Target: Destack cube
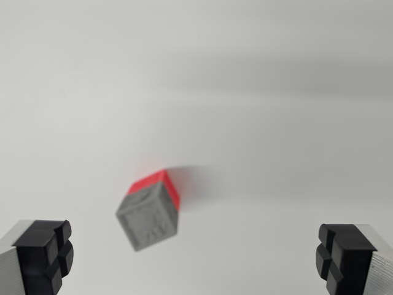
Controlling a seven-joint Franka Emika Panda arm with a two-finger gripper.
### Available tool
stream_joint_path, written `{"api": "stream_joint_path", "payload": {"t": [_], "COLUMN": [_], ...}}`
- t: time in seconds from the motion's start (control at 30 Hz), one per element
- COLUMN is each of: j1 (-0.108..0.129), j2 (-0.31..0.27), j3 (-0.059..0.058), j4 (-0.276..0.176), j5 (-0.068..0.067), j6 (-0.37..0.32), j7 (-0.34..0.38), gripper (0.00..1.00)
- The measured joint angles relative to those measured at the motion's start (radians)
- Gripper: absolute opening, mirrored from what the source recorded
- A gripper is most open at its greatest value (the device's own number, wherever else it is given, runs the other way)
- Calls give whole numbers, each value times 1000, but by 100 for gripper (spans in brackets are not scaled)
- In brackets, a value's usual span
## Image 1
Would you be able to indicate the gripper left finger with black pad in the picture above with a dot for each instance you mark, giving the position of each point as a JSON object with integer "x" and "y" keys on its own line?
{"x": 37, "y": 258}

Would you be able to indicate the red embossed toy cube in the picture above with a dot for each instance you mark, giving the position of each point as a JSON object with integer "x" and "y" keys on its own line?
{"x": 167, "y": 187}

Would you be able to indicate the grey embossed toy cube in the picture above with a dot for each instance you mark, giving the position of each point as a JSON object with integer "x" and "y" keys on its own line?
{"x": 150, "y": 218}

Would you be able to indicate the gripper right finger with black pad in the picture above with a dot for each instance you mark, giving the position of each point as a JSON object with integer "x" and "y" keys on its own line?
{"x": 350, "y": 258}

